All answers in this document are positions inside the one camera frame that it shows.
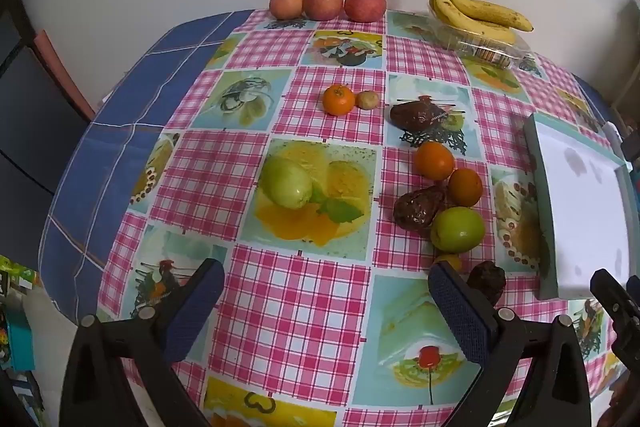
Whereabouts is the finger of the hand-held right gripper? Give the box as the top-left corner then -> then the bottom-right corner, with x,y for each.
590,269 -> 640,373

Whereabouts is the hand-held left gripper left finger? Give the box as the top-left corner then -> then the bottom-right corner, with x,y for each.
60,258 -> 226,427

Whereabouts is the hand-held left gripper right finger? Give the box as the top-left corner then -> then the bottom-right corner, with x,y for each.
428,263 -> 606,427

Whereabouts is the dark brown avocado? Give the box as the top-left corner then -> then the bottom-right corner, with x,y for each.
389,100 -> 447,133
467,260 -> 507,306
392,185 -> 449,231

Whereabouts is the small yellow fruit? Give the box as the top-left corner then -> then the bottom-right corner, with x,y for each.
433,253 -> 464,271

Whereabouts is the teal box with white inside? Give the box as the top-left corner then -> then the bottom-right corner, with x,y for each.
523,112 -> 637,301

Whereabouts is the round green apple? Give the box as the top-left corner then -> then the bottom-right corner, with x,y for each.
430,206 -> 485,253

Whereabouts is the long green mango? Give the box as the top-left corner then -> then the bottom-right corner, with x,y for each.
258,156 -> 314,210

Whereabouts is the orange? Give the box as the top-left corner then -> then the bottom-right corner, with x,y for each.
447,168 -> 484,207
413,141 -> 456,182

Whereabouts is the small tangerine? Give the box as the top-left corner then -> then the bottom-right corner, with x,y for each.
322,85 -> 356,116

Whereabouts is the pink checked tablecloth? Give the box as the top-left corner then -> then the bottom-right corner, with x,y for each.
97,9 -> 632,427

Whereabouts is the white plastic device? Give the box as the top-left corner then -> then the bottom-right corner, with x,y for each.
604,121 -> 629,164

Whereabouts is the teal carton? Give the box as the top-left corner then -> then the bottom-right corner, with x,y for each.
4,309 -> 35,373

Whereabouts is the blue tablecloth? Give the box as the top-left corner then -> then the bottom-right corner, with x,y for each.
37,9 -> 257,329

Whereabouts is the green printed packaging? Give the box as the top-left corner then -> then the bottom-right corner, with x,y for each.
0,256 -> 42,309

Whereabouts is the dark cabinet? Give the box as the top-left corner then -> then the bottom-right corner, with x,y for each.
0,0 -> 97,270

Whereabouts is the clear plastic container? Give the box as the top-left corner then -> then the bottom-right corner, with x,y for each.
429,14 -> 534,69

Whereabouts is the yellow banana bunch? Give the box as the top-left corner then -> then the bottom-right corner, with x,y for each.
428,0 -> 534,46

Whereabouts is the pale red apple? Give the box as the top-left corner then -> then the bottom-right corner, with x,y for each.
269,0 -> 305,20

